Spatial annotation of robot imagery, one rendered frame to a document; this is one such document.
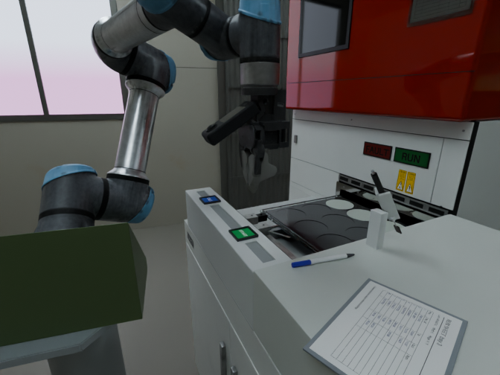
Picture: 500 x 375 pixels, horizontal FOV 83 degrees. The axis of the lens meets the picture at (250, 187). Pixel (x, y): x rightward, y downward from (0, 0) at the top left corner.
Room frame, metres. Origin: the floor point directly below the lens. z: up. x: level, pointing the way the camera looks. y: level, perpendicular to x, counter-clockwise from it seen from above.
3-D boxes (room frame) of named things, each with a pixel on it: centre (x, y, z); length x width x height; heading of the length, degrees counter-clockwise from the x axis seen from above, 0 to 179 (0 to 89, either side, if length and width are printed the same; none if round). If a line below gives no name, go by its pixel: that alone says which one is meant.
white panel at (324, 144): (1.10, -0.40, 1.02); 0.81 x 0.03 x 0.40; 26
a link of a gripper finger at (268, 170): (0.57, -0.03, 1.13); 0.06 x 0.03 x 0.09; 116
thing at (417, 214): (0.94, -0.47, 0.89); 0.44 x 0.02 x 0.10; 26
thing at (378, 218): (0.56, -0.29, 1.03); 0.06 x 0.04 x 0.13; 116
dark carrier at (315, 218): (0.83, -0.28, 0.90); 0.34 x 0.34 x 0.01; 26
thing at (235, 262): (0.73, 0.07, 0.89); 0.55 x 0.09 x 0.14; 26
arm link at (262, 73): (0.58, -0.02, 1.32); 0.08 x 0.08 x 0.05
